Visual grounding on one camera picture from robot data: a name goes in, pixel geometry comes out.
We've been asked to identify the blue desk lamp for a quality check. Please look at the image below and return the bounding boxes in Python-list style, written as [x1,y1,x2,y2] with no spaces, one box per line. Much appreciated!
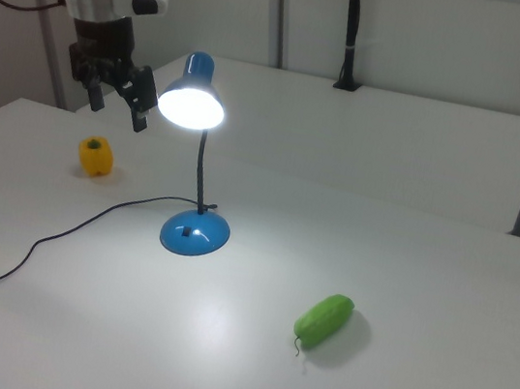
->
[135,46,258,264]

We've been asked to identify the grey metal frame post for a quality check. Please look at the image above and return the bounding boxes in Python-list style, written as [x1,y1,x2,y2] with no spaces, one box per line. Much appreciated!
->
[258,0,296,70]
[18,0,85,112]

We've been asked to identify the yellow bell pepper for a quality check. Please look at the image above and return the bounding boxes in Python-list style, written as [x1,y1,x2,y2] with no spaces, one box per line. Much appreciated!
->
[74,134,118,181]

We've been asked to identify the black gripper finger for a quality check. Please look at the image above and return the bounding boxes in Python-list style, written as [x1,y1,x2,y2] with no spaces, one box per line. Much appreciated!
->
[85,79,110,113]
[126,103,152,135]

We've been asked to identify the black lamp power cable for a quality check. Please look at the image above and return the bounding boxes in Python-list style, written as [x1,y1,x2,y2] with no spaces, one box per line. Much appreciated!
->
[0,169,220,389]

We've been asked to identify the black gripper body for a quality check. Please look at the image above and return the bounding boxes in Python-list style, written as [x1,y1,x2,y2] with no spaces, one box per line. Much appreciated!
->
[61,9,168,114]

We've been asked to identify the black pole stand with clamp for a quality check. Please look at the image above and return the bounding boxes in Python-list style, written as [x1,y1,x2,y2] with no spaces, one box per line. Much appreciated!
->
[331,0,376,95]

